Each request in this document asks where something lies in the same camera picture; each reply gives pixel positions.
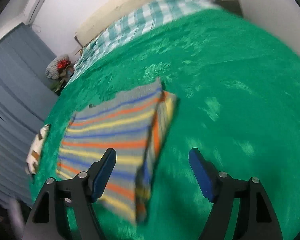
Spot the striped knit sweater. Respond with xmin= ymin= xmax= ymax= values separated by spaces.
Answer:
xmin=56 ymin=79 xmax=177 ymax=224

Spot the white patterned cloth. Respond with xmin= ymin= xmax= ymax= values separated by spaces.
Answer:
xmin=25 ymin=124 xmax=51 ymax=178

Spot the blue grey curtain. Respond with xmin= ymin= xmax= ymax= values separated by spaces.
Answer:
xmin=0 ymin=24 xmax=57 ymax=207

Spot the green plush blanket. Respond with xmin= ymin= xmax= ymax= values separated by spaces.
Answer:
xmin=30 ymin=9 xmax=300 ymax=239

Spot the clutter pile with red item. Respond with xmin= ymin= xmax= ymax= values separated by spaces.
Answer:
xmin=46 ymin=54 xmax=74 ymax=96

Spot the dark bedside object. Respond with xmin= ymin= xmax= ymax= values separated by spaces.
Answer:
xmin=214 ymin=0 xmax=244 ymax=17

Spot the white air conditioner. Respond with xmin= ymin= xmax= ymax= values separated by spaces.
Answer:
xmin=23 ymin=0 xmax=45 ymax=25

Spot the teal checkered bed sheet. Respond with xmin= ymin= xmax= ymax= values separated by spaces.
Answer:
xmin=68 ymin=0 xmax=220 ymax=83

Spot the cream headboard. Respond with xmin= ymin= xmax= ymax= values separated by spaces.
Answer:
xmin=75 ymin=0 xmax=153 ymax=47

